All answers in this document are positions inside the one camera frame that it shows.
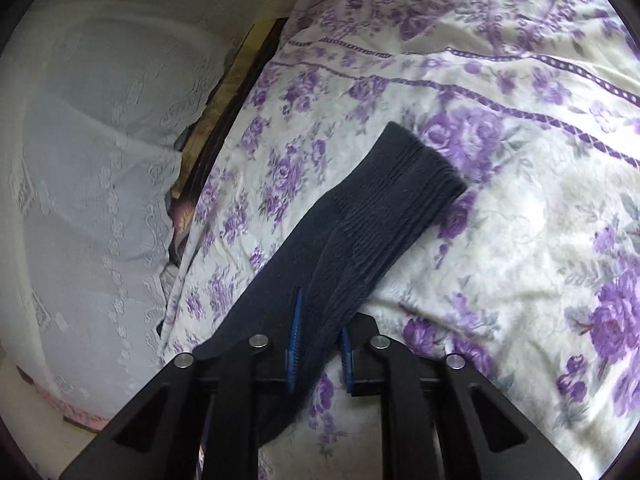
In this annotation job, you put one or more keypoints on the dark wooden headboard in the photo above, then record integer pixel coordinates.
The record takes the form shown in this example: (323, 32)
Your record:
(205, 138)

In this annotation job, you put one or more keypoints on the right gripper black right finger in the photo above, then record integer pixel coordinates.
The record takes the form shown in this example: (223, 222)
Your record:
(443, 419)

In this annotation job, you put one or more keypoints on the purple floral bed sheet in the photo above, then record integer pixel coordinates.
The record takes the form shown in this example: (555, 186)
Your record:
(533, 273)

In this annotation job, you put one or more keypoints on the pink floral blanket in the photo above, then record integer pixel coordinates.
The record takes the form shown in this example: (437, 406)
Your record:
(65, 409)

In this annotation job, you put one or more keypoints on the navy knit cardigan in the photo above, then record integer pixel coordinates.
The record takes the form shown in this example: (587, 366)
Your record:
(336, 256)

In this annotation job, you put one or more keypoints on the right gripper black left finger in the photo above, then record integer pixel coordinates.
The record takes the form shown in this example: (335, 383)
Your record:
(197, 417)

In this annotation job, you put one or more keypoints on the white lace cover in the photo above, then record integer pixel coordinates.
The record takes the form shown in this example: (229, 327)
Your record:
(94, 95)

